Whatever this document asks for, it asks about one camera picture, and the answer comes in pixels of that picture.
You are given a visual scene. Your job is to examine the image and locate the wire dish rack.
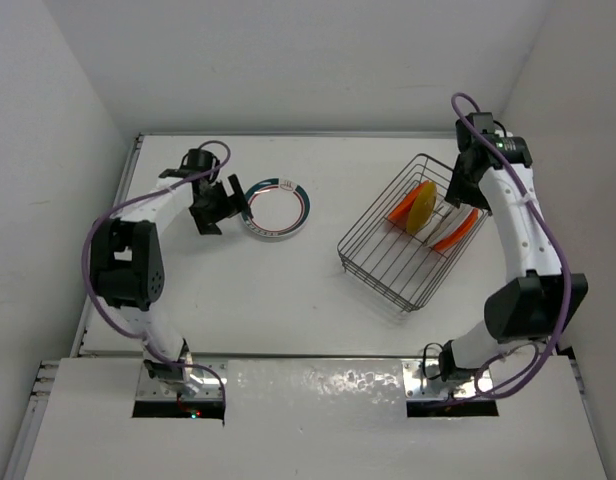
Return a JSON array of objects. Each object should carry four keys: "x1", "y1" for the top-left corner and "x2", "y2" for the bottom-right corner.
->
[{"x1": 337, "y1": 153, "x2": 488, "y2": 312}]

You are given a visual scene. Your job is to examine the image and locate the far orange plate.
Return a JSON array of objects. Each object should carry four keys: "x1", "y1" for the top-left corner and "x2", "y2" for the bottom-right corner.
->
[{"x1": 387, "y1": 181, "x2": 428, "y2": 222}]

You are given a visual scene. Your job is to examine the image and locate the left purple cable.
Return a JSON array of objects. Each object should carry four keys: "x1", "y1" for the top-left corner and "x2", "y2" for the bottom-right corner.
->
[{"x1": 82, "y1": 140, "x2": 233, "y2": 404}]

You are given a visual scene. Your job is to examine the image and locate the white plate red characters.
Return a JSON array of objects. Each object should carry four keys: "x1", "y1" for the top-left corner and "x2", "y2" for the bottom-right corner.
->
[{"x1": 424, "y1": 206, "x2": 467, "y2": 248}]

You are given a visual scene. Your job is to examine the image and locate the orange plate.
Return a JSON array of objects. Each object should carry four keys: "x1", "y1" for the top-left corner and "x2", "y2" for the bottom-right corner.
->
[
  {"x1": 432, "y1": 208, "x2": 479, "y2": 252},
  {"x1": 387, "y1": 181, "x2": 428, "y2": 222}
]

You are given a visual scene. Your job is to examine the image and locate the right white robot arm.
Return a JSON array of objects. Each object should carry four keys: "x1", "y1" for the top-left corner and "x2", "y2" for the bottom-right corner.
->
[{"x1": 439, "y1": 112, "x2": 588, "y2": 382}]

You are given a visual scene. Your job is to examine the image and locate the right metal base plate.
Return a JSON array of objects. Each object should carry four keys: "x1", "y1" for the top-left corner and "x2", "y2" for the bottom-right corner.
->
[{"x1": 402, "y1": 357, "x2": 477, "y2": 402}]

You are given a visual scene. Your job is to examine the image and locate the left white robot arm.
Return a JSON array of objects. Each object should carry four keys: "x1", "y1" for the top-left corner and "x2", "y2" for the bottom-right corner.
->
[{"x1": 81, "y1": 140, "x2": 250, "y2": 386}]

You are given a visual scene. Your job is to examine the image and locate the near orange plate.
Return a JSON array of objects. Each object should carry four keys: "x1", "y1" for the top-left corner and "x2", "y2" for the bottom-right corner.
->
[{"x1": 432, "y1": 208, "x2": 479, "y2": 252}]

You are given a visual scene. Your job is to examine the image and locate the metal base plate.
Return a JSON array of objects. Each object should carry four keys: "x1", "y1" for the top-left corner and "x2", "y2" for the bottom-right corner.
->
[
  {"x1": 402, "y1": 357, "x2": 477, "y2": 402},
  {"x1": 135, "y1": 353, "x2": 227, "y2": 401}
]

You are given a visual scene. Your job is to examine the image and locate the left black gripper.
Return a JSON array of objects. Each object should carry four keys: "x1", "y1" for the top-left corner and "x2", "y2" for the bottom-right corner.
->
[{"x1": 190, "y1": 174, "x2": 250, "y2": 234}]

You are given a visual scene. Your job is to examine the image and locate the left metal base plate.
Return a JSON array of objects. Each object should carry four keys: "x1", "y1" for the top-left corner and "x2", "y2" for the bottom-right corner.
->
[{"x1": 135, "y1": 353, "x2": 227, "y2": 401}]

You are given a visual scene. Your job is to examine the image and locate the yellow plate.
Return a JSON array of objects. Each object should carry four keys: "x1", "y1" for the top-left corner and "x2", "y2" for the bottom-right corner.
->
[{"x1": 406, "y1": 181, "x2": 437, "y2": 235}]

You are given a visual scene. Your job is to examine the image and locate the green rimmed white plate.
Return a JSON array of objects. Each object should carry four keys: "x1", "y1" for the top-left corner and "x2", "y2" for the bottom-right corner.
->
[
  {"x1": 241, "y1": 177, "x2": 312, "y2": 231},
  {"x1": 242, "y1": 222, "x2": 306, "y2": 242}
]

